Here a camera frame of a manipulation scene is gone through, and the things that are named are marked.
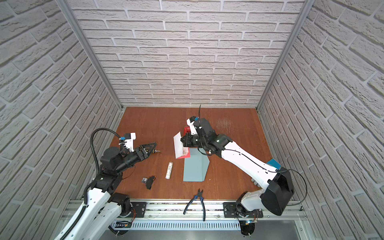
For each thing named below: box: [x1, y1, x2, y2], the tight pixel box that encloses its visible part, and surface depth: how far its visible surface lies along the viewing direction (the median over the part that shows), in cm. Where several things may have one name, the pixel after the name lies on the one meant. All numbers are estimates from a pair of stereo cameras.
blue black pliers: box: [183, 188, 206, 222], surface depth 78 cm
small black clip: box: [141, 175, 157, 190], surface depth 84 cm
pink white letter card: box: [173, 131, 191, 159], surface depth 79 cm
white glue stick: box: [165, 161, 174, 180], surface depth 87 cm
